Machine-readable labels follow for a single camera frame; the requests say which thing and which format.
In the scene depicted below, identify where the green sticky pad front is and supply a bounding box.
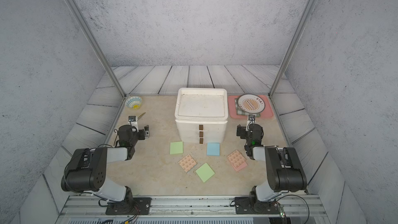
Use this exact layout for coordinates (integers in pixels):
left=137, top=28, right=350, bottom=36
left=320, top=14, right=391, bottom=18
left=195, top=163, right=215, bottom=183

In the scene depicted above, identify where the pink tray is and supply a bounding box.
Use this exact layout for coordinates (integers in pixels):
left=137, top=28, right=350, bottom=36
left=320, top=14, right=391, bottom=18
left=228, top=95, right=274, bottom=119

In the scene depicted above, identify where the white orange patterned plate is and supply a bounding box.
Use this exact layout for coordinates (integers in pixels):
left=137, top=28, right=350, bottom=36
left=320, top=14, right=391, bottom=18
left=237, top=94, right=265, bottom=114

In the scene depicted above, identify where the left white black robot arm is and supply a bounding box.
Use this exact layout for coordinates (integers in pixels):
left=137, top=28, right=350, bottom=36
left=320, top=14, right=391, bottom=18
left=61, top=115, right=149, bottom=203

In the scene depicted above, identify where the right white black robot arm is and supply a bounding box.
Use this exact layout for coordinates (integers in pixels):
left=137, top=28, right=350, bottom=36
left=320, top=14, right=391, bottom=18
left=236, top=115, right=307, bottom=205

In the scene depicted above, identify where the aluminium frame post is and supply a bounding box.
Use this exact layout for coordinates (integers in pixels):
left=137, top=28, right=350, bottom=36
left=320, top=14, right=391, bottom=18
left=64, top=0, right=126, bottom=99
left=268, top=0, right=317, bottom=98

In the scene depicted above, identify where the aluminium front rail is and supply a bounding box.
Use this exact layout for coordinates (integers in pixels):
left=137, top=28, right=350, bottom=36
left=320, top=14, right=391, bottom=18
left=55, top=194, right=328, bottom=222

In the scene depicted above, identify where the pink sticky note pad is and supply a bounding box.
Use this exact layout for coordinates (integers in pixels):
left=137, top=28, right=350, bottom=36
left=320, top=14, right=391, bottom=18
left=232, top=162, right=248, bottom=172

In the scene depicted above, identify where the white three-drawer cabinet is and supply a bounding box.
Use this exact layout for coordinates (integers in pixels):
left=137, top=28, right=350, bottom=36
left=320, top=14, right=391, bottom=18
left=174, top=88, right=229, bottom=144

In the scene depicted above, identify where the green sticky pad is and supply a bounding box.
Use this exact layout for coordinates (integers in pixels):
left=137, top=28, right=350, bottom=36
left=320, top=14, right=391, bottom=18
left=195, top=163, right=215, bottom=183
left=170, top=142, right=183, bottom=155

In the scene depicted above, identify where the green sticky pad near cabinet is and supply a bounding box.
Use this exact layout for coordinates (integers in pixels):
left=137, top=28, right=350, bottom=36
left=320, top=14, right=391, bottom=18
left=170, top=142, right=183, bottom=155

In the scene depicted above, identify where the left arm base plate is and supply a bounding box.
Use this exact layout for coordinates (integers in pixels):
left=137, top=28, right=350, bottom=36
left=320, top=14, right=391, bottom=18
left=105, top=197, right=152, bottom=215

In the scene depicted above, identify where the small patterned bowl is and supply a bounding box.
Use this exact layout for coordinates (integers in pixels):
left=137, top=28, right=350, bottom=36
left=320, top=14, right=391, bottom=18
left=125, top=96, right=143, bottom=110

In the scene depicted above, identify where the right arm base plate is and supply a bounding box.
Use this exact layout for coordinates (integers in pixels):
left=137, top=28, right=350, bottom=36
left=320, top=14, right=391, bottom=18
left=230, top=197, right=280, bottom=215

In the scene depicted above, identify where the green plaid cloth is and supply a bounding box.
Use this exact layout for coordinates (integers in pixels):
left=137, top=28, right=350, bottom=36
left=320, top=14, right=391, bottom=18
left=235, top=100, right=259, bottom=116

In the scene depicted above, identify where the patterned orange pad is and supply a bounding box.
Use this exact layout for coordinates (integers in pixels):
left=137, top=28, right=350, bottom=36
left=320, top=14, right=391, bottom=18
left=227, top=150, right=246, bottom=168
left=178, top=154, right=197, bottom=173

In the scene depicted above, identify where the blue sticky note pad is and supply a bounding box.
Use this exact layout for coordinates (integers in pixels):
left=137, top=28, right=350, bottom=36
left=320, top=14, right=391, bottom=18
left=206, top=143, right=220, bottom=156

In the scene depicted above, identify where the right aluminium frame post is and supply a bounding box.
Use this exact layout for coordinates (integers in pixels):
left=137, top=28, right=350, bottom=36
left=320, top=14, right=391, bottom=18
left=268, top=0, right=317, bottom=98

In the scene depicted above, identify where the left aluminium frame post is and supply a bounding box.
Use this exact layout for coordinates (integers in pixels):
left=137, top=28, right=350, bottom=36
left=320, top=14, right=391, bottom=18
left=64, top=0, right=126, bottom=99

